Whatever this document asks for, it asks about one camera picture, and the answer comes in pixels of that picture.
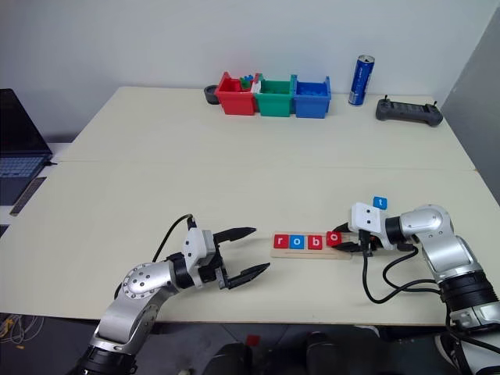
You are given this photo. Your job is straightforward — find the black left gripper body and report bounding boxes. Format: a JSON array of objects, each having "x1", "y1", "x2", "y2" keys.
[{"x1": 197, "y1": 248, "x2": 232, "y2": 291}]

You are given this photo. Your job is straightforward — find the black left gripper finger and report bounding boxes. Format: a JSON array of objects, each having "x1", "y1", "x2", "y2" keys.
[
  {"x1": 213, "y1": 227, "x2": 258, "y2": 246},
  {"x1": 227, "y1": 262, "x2": 272, "y2": 291}
]

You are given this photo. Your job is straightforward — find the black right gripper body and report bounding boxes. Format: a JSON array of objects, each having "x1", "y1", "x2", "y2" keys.
[{"x1": 348, "y1": 230, "x2": 387, "y2": 258}]

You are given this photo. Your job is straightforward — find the wooden tile holder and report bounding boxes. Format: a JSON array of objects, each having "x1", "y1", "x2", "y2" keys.
[{"x1": 270, "y1": 232, "x2": 355, "y2": 260}]

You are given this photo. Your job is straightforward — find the dark rounded shape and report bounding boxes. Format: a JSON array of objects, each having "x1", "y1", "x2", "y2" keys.
[
  {"x1": 304, "y1": 331, "x2": 345, "y2": 375},
  {"x1": 202, "y1": 341, "x2": 253, "y2": 375}
]

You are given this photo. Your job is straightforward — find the blue plastic bin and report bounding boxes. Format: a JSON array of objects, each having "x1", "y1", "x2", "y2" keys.
[{"x1": 291, "y1": 74, "x2": 333, "y2": 120}]

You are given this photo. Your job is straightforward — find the grey handheld controller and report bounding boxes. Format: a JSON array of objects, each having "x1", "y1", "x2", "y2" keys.
[{"x1": 375, "y1": 95, "x2": 445, "y2": 128}]

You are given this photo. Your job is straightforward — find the red plastic bin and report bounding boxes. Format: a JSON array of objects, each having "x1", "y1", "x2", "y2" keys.
[{"x1": 215, "y1": 70, "x2": 257, "y2": 116}]

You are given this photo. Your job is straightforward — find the green plastic bin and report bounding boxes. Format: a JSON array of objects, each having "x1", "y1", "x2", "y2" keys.
[{"x1": 253, "y1": 73, "x2": 296, "y2": 118}]

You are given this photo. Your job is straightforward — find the black round holder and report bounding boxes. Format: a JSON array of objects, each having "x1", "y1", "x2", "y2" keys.
[{"x1": 203, "y1": 84, "x2": 221, "y2": 106}]

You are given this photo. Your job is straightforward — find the blue drink can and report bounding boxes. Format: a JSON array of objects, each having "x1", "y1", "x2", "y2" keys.
[{"x1": 348, "y1": 54, "x2": 377, "y2": 107}]

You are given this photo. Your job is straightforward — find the dark laptop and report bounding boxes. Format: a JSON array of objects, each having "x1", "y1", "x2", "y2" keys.
[{"x1": 0, "y1": 88, "x2": 54, "y2": 206}]

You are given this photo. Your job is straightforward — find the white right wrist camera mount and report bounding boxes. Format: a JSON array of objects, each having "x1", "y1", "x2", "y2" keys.
[{"x1": 349, "y1": 201, "x2": 388, "y2": 252}]

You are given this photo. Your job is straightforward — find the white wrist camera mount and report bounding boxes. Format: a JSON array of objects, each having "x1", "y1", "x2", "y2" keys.
[
  {"x1": 349, "y1": 201, "x2": 388, "y2": 252},
  {"x1": 181, "y1": 227, "x2": 217, "y2": 275}
]

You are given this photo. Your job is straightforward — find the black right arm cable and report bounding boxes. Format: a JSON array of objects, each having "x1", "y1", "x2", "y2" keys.
[{"x1": 359, "y1": 230, "x2": 445, "y2": 305}]

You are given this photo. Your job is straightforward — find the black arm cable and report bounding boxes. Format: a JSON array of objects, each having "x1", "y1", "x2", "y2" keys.
[
  {"x1": 359, "y1": 230, "x2": 445, "y2": 305},
  {"x1": 151, "y1": 212, "x2": 198, "y2": 263}
]

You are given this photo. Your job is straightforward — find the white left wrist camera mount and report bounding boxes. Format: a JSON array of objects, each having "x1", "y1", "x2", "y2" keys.
[{"x1": 181, "y1": 227, "x2": 217, "y2": 275}]

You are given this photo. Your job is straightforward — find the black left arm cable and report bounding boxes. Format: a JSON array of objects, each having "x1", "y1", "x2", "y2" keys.
[{"x1": 151, "y1": 212, "x2": 198, "y2": 263}]

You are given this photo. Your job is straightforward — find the tangled floor cables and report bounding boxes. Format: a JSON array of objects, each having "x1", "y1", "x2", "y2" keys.
[{"x1": 0, "y1": 311, "x2": 45, "y2": 352}]

